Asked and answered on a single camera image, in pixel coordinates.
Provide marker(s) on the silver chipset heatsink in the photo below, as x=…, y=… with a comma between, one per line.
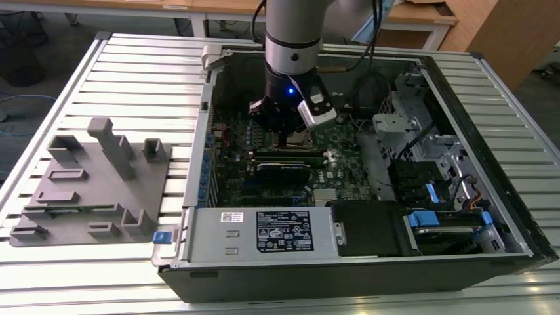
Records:
x=326, y=194

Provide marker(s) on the black plastic disk bay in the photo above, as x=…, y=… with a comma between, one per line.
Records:
x=411, y=177

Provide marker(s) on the wooden desk white frame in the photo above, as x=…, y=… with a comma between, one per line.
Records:
x=87, y=4
x=420, y=18

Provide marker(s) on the green motherboard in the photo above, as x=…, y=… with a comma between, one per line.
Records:
x=346, y=167

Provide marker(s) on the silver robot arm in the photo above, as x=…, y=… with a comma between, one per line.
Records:
x=288, y=26

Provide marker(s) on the black PC case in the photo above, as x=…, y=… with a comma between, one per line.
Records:
x=306, y=282

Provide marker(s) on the green RAM stick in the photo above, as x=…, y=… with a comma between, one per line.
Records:
x=66, y=210

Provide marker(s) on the hard disk in blue carrier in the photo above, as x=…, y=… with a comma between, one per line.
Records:
x=422, y=218

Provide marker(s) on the wooden cabinet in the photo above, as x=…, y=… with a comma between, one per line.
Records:
x=516, y=29

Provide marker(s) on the black rating label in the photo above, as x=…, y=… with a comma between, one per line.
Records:
x=284, y=231

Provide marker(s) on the grey parts rack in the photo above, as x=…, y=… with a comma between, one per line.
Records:
x=100, y=183

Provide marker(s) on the silver metal drive cage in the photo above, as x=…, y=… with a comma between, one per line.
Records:
x=396, y=124

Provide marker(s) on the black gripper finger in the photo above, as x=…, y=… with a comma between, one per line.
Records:
x=282, y=139
x=288, y=139

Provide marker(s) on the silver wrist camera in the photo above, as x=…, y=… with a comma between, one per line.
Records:
x=319, y=113

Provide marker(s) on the silver CPU chip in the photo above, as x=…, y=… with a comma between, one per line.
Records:
x=302, y=138

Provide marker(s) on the blue disk bay tab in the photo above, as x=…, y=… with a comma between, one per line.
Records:
x=432, y=193

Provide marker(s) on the grey power supply unit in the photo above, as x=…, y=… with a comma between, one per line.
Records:
x=210, y=236

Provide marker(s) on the black graphics card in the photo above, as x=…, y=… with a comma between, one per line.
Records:
x=282, y=174

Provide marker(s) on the blue case latch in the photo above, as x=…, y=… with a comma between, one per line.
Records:
x=162, y=237

